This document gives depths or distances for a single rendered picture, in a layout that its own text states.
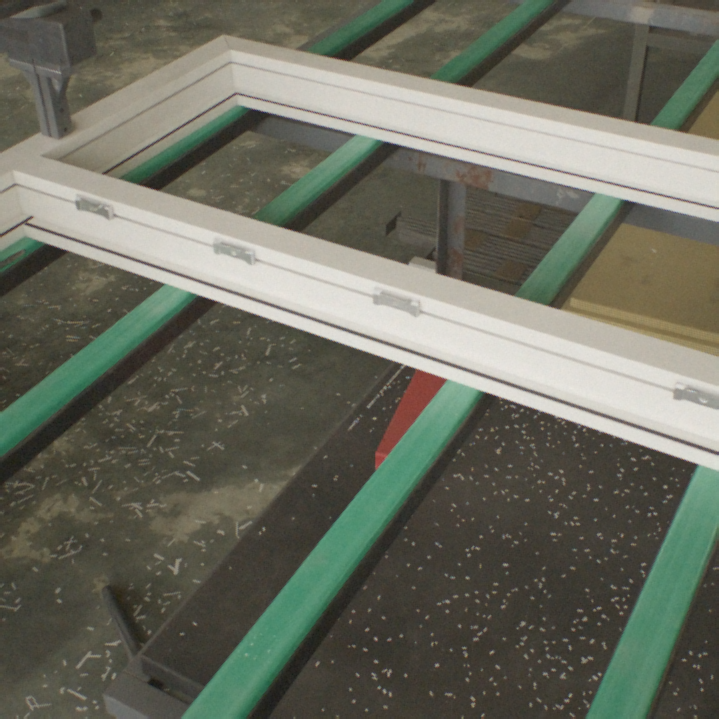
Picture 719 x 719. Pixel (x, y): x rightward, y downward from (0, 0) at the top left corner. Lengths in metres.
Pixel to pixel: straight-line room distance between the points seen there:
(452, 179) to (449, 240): 0.12
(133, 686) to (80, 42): 0.69
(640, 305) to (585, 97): 2.29
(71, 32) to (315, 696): 0.75
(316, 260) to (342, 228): 1.90
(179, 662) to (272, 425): 1.20
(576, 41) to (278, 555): 3.28
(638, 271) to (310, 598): 0.94
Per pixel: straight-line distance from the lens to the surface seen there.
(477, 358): 1.01
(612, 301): 1.56
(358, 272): 1.04
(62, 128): 1.35
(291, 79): 1.53
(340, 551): 0.86
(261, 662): 0.80
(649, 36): 2.61
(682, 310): 1.56
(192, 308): 1.16
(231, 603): 1.19
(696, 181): 1.33
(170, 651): 1.16
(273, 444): 2.25
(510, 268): 2.19
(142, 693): 1.18
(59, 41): 1.26
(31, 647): 1.99
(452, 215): 1.57
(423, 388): 1.38
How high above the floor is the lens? 1.50
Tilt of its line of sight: 36 degrees down
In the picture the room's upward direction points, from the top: 1 degrees counter-clockwise
